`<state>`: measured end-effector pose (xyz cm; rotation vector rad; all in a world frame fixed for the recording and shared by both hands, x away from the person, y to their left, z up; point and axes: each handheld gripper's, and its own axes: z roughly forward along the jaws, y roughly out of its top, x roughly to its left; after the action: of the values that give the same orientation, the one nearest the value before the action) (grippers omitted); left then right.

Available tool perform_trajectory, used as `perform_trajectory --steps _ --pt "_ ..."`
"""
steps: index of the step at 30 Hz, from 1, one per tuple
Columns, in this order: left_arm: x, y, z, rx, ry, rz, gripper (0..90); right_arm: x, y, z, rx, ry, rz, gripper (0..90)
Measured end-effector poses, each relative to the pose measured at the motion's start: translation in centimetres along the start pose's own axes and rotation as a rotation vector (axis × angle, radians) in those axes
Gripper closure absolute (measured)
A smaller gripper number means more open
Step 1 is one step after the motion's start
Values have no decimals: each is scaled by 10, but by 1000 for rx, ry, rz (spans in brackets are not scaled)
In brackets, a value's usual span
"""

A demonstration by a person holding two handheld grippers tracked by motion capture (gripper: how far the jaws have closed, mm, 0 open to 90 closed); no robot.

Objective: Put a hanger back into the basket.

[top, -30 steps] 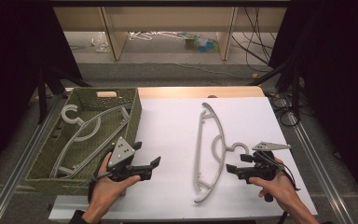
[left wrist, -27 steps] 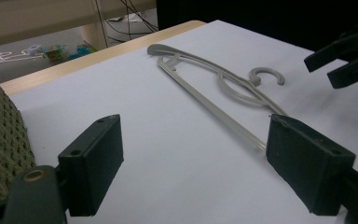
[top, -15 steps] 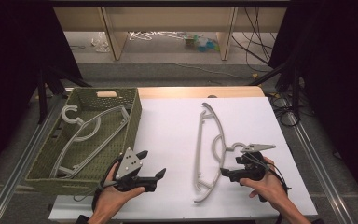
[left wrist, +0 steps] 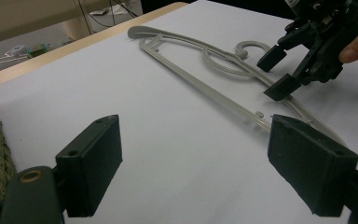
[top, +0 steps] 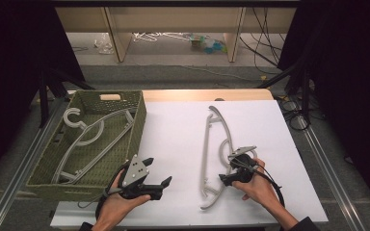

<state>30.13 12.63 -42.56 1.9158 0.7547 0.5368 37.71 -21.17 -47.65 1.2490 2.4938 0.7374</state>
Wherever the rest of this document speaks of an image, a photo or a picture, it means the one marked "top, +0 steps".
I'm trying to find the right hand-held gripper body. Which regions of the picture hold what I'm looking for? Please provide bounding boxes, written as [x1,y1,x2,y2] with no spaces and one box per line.
[227,146,258,185]

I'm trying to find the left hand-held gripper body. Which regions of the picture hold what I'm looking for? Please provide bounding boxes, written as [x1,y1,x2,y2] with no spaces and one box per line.
[119,154,164,201]

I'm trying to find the green woven basket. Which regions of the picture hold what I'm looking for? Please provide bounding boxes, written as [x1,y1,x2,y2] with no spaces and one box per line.
[25,90,147,202]

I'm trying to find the grey plastic clothes hanger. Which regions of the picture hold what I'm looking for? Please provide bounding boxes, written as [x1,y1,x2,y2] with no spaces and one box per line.
[199,105,258,211]
[51,107,136,186]

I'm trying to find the person's right hand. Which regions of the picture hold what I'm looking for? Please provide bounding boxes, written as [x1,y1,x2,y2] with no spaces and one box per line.
[232,157,285,215]

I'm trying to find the person's left hand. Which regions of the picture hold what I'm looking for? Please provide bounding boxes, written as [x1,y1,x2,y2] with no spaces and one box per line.
[99,169,152,230]

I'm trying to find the black metal stand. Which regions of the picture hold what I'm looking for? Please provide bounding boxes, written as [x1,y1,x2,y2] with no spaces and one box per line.
[38,66,96,129]
[255,61,313,127]

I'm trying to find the pile of white hangers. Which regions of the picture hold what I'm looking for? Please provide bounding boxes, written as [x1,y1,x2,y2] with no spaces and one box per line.
[132,31,191,43]

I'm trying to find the pile of colourful plastic things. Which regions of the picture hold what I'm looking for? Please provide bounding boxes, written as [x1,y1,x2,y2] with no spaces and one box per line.
[189,34,228,55]

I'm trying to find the clear plastic bag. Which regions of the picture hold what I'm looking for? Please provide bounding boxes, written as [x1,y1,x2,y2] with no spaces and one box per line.
[93,32,115,55]

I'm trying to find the black curtain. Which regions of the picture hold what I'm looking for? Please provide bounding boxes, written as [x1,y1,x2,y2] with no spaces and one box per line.
[0,0,87,189]
[277,0,370,220]

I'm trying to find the beige wooden furniture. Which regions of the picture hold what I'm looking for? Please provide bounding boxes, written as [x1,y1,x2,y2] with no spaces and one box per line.
[55,6,298,64]

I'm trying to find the right hand-held gripper cable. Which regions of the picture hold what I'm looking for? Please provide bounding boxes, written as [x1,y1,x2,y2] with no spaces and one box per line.
[230,159,286,210]

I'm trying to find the hand-held gripper cable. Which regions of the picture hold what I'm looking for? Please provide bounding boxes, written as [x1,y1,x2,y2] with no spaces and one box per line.
[76,163,124,223]
[230,159,286,210]

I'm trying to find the left hand-held gripper cable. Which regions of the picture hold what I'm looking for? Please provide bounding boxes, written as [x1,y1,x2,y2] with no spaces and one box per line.
[76,163,124,223]

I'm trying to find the coil of black cables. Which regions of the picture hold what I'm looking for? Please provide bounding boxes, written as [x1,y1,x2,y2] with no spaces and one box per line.
[278,95,313,132]

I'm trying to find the aluminium rail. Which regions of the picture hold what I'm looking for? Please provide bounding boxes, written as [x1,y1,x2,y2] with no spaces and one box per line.
[297,115,368,231]
[0,90,75,231]

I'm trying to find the thin white floor cable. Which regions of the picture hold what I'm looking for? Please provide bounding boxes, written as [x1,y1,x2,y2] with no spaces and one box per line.
[182,64,258,82]

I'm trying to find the hanging black cables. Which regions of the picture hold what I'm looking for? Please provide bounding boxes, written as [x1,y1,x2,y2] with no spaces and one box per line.
[239,7,287,68]

